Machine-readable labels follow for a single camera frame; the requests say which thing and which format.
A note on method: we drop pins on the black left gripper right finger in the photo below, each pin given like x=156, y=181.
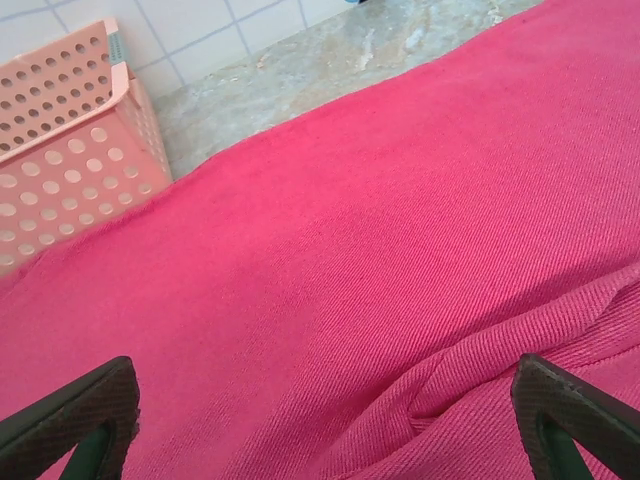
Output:
x=575, y=415

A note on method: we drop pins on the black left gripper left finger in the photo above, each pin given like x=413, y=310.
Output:
x=60, y=425

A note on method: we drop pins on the pink long pants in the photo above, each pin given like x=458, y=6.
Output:
x=350, y=250

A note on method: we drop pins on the pink perforated plastic basket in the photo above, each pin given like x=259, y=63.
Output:
x=75, y=175

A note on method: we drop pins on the blue round wall sticker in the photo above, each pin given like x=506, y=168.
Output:
x=356, y=1

